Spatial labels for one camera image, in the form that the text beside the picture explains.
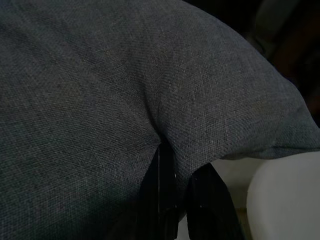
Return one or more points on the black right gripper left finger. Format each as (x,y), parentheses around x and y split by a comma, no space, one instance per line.
(162,195)

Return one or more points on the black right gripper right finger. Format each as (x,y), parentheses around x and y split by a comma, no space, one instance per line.
(212,207)

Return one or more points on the white plastic shell chair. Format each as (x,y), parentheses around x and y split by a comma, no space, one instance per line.
(282,197)

